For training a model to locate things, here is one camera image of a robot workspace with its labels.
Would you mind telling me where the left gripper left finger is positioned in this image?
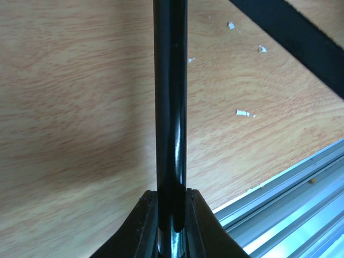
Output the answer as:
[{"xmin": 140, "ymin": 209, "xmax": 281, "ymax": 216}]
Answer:
[{"xmin": 92, "ymin": 190, "xmax": 158, "ymax": 257}]

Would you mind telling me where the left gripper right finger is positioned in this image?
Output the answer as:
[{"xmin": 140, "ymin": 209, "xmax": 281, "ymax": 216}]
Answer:
[{"xmin": 185, "ymin": 188, "xmax": 249, "ymax": 257}]

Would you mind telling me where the black music stand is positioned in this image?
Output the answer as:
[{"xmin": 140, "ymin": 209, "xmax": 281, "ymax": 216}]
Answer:
[{"xmin": 153, "ymin": 1, "xmax": 343, "ymax": 257}]

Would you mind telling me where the aluminium frame rail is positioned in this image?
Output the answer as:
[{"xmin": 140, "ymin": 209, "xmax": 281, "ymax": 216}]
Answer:
[{"xmin": 215, "ymin": 140, "xmax": 343, "ymax": 257}]

